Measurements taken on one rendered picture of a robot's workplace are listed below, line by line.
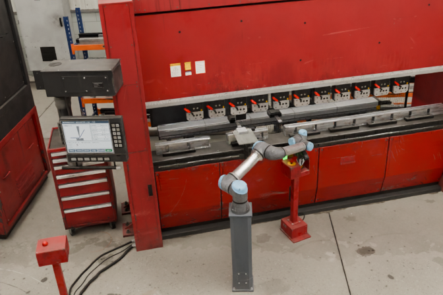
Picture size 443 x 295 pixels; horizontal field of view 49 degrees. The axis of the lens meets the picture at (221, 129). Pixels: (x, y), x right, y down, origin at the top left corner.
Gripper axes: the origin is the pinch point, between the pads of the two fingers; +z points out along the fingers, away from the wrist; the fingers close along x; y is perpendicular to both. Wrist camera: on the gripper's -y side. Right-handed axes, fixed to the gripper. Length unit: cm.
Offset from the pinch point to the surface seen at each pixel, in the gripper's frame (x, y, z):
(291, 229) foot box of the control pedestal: 14, -12, 62
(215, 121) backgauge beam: 48, 78, -18
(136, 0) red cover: 117, 71, -147
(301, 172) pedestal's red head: 3.6, -6.4, 3.1
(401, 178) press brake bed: -122, -10, 48
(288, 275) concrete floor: 42, -52, 70
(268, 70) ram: 13, 43, -79
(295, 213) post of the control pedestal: 6, -5, 51
